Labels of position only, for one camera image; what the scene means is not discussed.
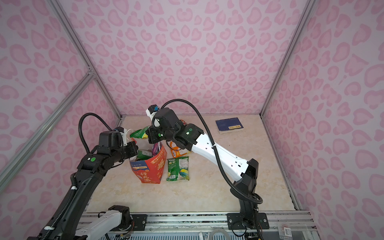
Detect diagonal aluminium frame bar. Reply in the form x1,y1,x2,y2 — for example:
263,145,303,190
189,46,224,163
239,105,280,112
1,71,94,192

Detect blue booklet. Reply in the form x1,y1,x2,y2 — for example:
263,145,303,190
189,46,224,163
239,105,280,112
216,118,244,134

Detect orange snack packet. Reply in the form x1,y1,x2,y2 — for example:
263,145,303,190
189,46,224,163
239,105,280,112
169,141,190,158

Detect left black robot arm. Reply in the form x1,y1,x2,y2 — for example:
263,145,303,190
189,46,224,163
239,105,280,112
27,141,138,240

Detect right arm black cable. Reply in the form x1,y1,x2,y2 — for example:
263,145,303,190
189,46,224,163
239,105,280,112
151,98,264,205

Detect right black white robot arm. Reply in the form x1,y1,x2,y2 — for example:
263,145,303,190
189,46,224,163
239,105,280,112
146,124,263,229

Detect purple snack packet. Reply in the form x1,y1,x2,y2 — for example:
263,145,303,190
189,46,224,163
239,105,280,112
152,142,162,157

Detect small green snack packet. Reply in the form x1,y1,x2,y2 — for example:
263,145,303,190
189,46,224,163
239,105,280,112
130,126,151,140

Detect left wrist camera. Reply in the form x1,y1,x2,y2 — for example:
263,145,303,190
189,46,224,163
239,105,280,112
99,127,131,148

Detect red white paper bag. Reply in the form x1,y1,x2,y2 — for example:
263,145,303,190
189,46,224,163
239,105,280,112
130,145,167,184

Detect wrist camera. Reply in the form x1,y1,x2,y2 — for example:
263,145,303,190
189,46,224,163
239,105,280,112
99,127,131,148
146,105,160,121

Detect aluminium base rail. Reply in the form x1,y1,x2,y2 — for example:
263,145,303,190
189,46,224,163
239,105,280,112
55,209,320,240

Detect large green snack packet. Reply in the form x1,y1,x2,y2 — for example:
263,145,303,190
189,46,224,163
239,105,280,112
167,156,190,182

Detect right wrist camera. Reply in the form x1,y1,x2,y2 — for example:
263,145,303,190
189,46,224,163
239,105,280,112
146,105,160,121

